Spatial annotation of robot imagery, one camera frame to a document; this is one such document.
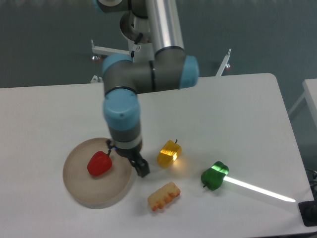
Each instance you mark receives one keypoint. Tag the green toy bell pepper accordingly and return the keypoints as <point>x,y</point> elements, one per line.
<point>213,177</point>

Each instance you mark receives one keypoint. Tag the orange toy bread piece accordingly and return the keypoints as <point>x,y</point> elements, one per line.
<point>163,196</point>

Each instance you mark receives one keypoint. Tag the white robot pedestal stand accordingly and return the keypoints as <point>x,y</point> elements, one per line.
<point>141,52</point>

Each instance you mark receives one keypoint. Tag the yellow toy bell pepper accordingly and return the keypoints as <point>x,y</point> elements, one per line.
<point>169,153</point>

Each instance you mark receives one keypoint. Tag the red toy bell pepper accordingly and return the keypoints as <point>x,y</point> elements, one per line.
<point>99,163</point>

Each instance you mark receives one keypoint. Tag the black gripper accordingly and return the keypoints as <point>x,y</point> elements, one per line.
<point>133,155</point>

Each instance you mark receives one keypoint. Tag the black box at table edge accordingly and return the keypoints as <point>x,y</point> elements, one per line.
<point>308,211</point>

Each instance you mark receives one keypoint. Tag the white side table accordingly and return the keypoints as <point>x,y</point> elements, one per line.
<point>307,98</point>

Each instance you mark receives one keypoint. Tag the beige round plate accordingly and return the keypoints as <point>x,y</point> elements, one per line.
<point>96,192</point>

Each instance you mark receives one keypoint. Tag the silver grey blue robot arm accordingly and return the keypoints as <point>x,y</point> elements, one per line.
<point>121,107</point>

